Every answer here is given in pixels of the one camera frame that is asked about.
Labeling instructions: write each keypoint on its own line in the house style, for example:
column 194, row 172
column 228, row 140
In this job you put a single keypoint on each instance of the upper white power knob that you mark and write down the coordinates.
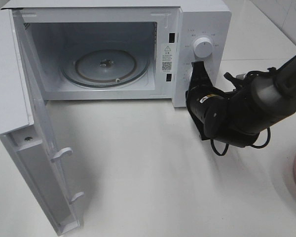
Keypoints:
column 203, row 47

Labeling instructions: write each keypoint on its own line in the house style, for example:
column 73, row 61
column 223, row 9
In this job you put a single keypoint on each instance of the white microwave oven body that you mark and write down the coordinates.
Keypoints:
column 161, row 30

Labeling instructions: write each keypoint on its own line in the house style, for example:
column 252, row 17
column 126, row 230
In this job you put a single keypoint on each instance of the white microwave door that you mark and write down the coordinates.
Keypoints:
column 25, row 127

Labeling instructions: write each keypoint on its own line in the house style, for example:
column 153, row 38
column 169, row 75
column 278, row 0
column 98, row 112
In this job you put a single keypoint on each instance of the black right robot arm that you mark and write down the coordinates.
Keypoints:
column 258, row 101

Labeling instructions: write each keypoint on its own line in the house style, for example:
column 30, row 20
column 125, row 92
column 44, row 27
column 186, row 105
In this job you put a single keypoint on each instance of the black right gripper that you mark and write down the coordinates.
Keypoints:
column 207, row 105

